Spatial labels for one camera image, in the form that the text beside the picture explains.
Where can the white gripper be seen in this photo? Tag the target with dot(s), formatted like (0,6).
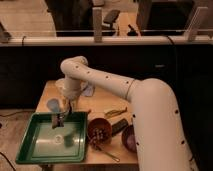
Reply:
(71,95)

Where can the black brush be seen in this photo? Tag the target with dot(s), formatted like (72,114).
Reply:
(58,120)

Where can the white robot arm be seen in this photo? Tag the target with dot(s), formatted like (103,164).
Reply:
(159,135)

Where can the green plastic tray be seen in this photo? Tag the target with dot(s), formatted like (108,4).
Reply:
(41,144)

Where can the blue grey cloth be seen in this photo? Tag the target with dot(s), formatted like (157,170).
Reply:
(88,90)

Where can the wooden table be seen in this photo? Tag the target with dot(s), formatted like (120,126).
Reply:
(100,102)

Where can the metal spoon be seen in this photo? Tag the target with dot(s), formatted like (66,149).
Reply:
(98,148)

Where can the black rectangular block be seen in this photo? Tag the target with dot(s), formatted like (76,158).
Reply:
(119,126)

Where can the purple bowl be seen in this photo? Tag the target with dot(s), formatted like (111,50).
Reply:
(128,139)

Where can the black office chair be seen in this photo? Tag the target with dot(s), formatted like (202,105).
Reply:
(108,21)

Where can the white horizontal rail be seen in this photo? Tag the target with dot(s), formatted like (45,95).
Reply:
(106,41)

